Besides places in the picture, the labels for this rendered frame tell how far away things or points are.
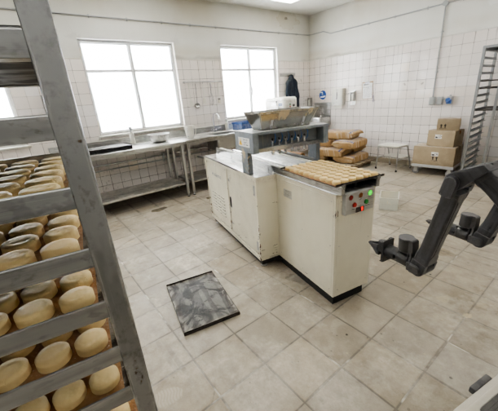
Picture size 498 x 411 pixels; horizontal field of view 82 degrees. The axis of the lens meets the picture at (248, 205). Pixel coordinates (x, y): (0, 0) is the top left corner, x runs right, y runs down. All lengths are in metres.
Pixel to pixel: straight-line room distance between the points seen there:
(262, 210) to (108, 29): 3.71
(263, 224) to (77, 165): 2.11
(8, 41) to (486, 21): 5.79
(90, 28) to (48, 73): 4.72
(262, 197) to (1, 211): 2.03
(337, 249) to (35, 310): 1.70
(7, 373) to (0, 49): 0.45
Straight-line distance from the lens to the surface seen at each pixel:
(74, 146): 0.40
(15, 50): 0.44
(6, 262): 0.52
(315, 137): 2.63
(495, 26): 5.88
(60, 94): 0.40
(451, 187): 1.08
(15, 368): 0.63
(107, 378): 0.66
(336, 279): 2.11
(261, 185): 2.30
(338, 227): 1.92
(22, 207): 0.45
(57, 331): 0.53
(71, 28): 5.07
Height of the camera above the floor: 1.43
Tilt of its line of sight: 20 degrees down
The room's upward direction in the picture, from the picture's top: 4 degrees counter-clockwise
